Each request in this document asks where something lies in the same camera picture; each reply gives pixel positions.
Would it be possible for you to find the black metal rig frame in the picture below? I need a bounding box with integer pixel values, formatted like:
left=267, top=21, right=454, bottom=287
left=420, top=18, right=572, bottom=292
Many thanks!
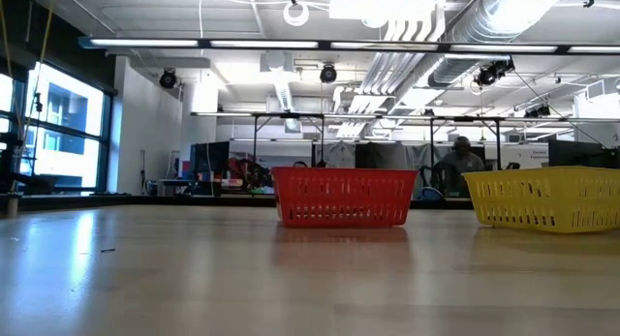
left=251, top=111, right=326, bottom=168
left=428, top=115, right=503, bottom=171

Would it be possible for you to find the yellow hanging cable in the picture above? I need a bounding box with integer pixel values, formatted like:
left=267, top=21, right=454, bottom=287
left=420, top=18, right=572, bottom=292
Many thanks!
left=0, top=0, right=24, bottom=134
left=21, top=0, right=58, bottom=134

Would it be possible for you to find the black overhead light bar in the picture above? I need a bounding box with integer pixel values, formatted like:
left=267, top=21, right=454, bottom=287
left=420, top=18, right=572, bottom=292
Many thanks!
left=77, top=34, right=620, bottom=56

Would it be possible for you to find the red background box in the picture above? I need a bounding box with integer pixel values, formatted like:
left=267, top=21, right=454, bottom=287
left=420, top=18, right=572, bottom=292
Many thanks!
left=227, top=156, right=243, bottom=188

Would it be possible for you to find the person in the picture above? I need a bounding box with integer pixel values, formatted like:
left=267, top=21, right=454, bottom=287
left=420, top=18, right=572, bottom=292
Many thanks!
left=433, top=136, right=485, bottom=198

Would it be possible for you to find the red plastic basket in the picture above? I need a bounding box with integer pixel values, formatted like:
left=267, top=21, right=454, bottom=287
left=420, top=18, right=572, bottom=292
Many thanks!
left=269, top=166, right=419, bottom=229

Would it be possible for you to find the large dark-framed window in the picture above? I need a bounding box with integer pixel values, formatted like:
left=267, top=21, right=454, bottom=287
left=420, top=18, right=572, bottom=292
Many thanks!
left=0, top=59, right=117, bottom=195

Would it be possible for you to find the yellow plastic basket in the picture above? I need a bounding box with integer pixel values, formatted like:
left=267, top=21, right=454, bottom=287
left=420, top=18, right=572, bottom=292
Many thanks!
left=462, top=165, right=620, bottom=234

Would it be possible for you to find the background desk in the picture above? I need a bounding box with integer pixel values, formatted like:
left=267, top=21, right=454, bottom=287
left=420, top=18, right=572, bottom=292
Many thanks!
left=155, top=177, right=195, bottom=197

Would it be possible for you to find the black equipment by window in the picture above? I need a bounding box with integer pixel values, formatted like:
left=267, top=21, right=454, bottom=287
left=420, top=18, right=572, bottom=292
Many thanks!
left=0, top=131, right=55, bottom=195

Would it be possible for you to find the black office chair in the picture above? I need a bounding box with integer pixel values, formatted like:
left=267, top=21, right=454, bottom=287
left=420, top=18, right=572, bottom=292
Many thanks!
left=418, top=165, right=437, bottom=188

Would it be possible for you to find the grey fabric curtain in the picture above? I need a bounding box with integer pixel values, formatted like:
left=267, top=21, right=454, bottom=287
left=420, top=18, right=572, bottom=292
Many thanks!
left=404, top=142, right=440, bottom=201

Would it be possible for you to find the silver ventilation duct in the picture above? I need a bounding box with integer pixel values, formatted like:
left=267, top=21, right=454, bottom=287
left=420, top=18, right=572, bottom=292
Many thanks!
left=428, top=0, right=563, bottom=89

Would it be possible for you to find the white ring ceiling lamp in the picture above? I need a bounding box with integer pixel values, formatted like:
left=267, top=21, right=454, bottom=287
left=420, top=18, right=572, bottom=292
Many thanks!
left=283, top=0, right=311, bottom=28

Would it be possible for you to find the blue round object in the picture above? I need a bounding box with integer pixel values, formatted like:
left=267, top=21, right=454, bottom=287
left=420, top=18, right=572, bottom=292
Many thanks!
left=418, top=186, right=445, bottom=202

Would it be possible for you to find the white fabric cover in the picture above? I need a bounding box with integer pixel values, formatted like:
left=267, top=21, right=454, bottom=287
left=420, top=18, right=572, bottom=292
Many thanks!
left=314, top=140, right=357, bottom=168

